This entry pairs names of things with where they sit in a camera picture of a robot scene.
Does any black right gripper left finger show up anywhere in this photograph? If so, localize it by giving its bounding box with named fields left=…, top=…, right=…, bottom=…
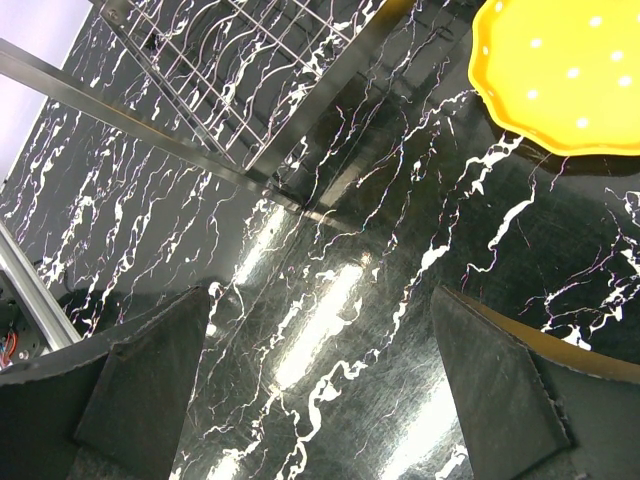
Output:
left=1, top=287, right=210, bottom=479

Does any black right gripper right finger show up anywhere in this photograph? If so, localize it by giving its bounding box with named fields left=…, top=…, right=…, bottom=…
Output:
left=430, top=287, right=639, bottom=479

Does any yellow polka dot plate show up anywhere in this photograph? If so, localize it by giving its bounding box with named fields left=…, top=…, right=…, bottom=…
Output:
left=468, top=1, right=639, bottom=156

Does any stainless steel dish rack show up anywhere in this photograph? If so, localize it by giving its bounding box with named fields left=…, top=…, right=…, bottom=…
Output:
left=1, top=1, right=412, bottom=212

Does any aluminium frame rail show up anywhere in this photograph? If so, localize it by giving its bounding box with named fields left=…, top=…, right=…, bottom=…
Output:
left=1, top=223, right=81, bottom=351

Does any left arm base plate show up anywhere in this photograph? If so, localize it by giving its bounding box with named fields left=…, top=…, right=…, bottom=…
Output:
left=1, top=289, right=43, bottom=370

